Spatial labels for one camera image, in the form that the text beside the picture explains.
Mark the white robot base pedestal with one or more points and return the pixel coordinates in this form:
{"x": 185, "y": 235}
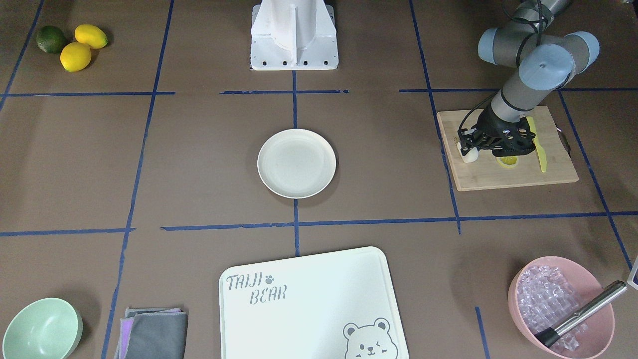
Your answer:
{"x": 293, "y": 35}

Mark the clear ice cubes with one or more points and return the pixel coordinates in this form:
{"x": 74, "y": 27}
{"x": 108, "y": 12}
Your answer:
{"x": 545, "y": 296}

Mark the grey folded cloth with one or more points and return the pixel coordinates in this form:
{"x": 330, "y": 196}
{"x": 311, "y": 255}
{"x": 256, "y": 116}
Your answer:
{"x": 152, "y": 333}

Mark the pink bowl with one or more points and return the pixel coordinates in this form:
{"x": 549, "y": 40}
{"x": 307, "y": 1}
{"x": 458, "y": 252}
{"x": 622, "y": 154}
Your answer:
{"x": 601, "y": 325}

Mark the yellow plastic knife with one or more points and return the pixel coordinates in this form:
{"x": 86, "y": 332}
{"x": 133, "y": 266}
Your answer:
{"x": 540, "y": 151}

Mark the cream round plate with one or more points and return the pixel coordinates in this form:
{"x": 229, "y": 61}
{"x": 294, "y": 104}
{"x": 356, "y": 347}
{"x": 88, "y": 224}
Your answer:
{"x": 296, "y": 163}

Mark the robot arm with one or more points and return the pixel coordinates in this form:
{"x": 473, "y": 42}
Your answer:
{"x": 542, "y": 63}

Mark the white bear tray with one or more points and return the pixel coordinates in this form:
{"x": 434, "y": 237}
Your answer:
{"x": 337, "y": 305}

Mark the lemon slice near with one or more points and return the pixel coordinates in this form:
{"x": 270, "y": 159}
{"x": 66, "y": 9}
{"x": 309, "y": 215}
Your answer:
{"x": 507, "y": 162}

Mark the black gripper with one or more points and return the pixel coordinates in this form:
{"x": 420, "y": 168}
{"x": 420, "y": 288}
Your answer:
{"x": 488, "y": 124}

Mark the yellow lemon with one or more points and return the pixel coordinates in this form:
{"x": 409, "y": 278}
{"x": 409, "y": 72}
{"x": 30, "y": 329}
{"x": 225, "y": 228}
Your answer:
{"x": 91, "y": 35}
{"x": 75, "y": 56}

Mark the bamboo cutting board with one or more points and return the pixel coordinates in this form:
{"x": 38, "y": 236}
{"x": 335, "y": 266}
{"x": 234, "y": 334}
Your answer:
{"x": 485, "y": 173}

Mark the mint green bowl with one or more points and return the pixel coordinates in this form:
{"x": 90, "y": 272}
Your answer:
{"x": 49, "y": 328}

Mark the clear cup rack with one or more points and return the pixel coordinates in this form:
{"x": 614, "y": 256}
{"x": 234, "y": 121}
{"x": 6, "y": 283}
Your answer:
{"x": 632, "y": 279}

